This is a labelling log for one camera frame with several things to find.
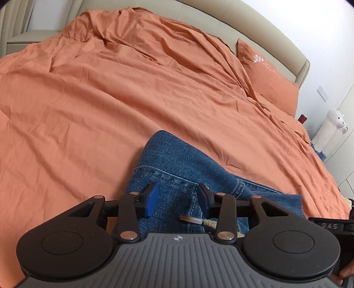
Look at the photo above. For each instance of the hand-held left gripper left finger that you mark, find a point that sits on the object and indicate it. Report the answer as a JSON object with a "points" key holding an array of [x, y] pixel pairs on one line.
{"points": [[151, 200]]}

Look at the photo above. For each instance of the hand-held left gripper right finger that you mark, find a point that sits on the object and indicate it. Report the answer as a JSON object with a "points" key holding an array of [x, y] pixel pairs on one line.
{"points": [[203, 198]]}

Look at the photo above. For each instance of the blue denim pants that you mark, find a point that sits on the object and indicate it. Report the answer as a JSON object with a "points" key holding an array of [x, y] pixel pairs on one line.
{"points": [[171, 163]]}

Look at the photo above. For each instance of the person's right hand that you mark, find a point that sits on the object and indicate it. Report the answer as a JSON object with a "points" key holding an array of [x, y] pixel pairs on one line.
{"points": [[347, 270]]}

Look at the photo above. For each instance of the white wardrobe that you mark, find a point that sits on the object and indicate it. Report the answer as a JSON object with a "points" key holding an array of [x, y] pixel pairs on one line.
{"points": [[344, 155]]}

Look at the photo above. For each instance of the orange duvet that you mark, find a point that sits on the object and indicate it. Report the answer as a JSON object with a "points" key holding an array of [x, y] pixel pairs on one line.
{"points": [[83, 110]]}

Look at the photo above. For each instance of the white alpaca plush toy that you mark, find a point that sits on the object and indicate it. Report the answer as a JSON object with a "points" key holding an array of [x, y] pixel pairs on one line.
{"points": [[329, 130], [344, 128]]}

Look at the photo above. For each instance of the small red box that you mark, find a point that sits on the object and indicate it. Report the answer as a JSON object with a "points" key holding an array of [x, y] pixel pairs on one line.
{"points": [[302, 119]]}

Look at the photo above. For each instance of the orange pillow with script print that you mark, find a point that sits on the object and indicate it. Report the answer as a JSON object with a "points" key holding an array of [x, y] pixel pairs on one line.
{"points": [[268, 79]]}

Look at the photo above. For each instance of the beige padded headboard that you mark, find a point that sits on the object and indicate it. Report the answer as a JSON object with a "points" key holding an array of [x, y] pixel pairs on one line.
{"points": [[249, 25]]}

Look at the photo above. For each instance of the beige nightstand with drawer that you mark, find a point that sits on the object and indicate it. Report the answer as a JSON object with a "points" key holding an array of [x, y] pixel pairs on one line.
{"points": [[30, 36]]}

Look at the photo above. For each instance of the wide white wall socket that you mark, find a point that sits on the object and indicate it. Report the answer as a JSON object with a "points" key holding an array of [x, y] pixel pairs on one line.
{"points": [[322, 92]]}

